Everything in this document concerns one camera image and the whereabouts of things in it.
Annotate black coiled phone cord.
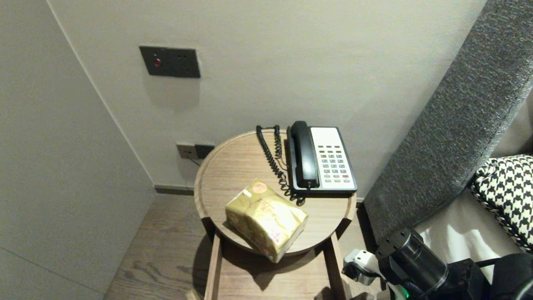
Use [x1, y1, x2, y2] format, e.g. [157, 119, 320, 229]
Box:
[256, 125, 306, 207]

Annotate dark wall switch panel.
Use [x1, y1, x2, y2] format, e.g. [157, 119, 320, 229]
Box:
[139, 46, 201, 79]

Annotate round wooden nightstand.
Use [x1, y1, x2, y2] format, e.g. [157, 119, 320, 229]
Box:
[194, 130, 357, 258]

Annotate black and white telephone base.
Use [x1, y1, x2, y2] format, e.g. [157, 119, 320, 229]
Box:
[286, 126, 358, 197]

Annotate white bed sheet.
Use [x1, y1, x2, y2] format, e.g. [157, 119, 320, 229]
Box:
[414, 85, 533, 284]

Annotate gold tissue pack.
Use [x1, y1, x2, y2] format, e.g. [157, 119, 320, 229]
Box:
[225, 179, 309, 264]

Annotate dark wall socket plate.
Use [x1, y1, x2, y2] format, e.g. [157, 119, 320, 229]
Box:
[195, 144, 215, 160]

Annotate black telephone handset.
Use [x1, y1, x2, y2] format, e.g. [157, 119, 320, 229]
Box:
[291, 121, 321, 189]

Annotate grey fabric headboard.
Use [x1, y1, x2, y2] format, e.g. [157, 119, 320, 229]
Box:
[363, 0, 533, 245]

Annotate beige wall socket plate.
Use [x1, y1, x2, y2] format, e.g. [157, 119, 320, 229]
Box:
[176, 144, 197, 160]

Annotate black white houndstooth pillow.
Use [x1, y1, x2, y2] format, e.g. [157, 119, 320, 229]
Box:
[470, 155, 533, 255]

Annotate curved wooden nightstand drawer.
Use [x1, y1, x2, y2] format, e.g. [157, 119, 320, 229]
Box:
[185, 231, 373, 300]

